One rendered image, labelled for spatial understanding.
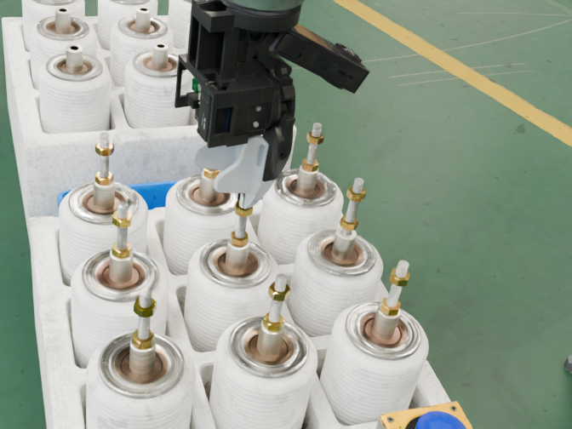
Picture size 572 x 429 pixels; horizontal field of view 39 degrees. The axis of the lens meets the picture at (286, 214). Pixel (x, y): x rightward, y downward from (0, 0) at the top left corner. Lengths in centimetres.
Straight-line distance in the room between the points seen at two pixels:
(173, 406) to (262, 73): 30
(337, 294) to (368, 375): 11
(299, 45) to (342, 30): 130
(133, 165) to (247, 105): 51
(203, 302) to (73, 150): 39
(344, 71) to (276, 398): 30
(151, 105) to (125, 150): 7
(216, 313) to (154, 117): 42
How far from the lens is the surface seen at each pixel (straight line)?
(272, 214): 95
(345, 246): 86
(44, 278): 93
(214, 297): 82
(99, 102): 115
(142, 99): 116
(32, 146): 113
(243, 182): 74
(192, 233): 91
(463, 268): 133
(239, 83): 68
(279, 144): 71
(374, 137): 159
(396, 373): 79
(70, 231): 90
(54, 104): 115
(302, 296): 88
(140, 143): 115
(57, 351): 85
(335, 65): 72
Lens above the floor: 81
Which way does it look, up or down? 37 degrees down
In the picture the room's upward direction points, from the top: 10 degrees clockwise
